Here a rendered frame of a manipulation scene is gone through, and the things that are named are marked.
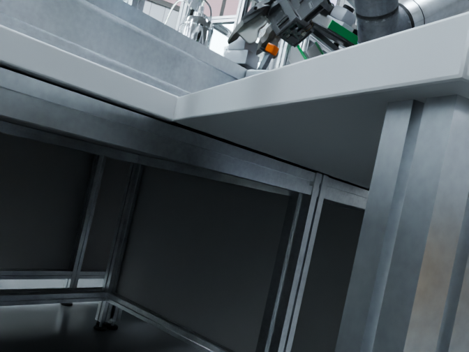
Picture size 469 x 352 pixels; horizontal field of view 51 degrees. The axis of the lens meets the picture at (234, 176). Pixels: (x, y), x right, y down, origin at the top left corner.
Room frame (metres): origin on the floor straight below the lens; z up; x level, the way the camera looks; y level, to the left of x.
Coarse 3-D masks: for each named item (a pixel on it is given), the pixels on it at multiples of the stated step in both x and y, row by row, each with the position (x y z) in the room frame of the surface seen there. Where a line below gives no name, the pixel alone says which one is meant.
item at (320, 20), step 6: (324, 12) 1.34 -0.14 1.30; (330, 12) 1.33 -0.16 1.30; (318, 18) 1.18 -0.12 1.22; (324, 18) 1.17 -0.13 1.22; (318, 24) 1.18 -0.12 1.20; (324, 24) 1.17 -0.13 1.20; (330, 24) 1.15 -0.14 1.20; (336, 24) 1.16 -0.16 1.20; (324, 30) 1.30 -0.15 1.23; (330, 30) 1.16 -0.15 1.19; (336, 30) 1.17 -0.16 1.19; (342, 30) 1.18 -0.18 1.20; (348, 30) 1.19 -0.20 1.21; (336, 36) 1.26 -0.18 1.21; (342, 36) 1.19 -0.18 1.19; (348, 36) 1.20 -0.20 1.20; (354, 36) 1.21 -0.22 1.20; (348, 42) 1.21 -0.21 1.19; (354, 42) 1.22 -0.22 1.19
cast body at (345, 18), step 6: (336, 6) 1.20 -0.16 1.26; (348, 6) 1.19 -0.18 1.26; (336, 12) 1.20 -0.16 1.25; (342, 12) 1.18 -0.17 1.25; (348, 12) 1.18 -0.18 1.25; (330, 18) 1.21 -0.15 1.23; (336, 18) 1.20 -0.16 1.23; (342, 18) 1.18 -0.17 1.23; (348, 18) 1.19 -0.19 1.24; (354, 18) 1.20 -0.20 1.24; (342, 24) 1.18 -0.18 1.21; (348, 24) 1.20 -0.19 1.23
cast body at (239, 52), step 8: (240, 40) 1.02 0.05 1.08; (232, 48) 1.03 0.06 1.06; (240, 48) 1.02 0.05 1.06; (248, 48) 1.02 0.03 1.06; (256, 48) 1.04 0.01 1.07; (224, 56) 1.04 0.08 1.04; (232, 56) 1.03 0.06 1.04; (240, 56) 1.02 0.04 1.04; (248, 56) 1.01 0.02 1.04; (256, 56) 1.03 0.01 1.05; (240, 64) 1.02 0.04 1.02; (248, 64) 1.01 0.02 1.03; (256, 64) 1.03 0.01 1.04
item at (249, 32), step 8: (240, 24) 0.99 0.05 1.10; (248, 24) 0.98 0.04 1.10; (256, 24) 0.98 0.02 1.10; (264, 24) 0.97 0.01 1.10; (232, 32) 1.00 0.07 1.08; (240, 32) 0.99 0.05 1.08; (248, 32) 0.98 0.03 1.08; (256, 32) 0.97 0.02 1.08; (232, 40) 1.01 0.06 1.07; (248, 40) 0.98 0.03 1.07; (256, 40) 0.97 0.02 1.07
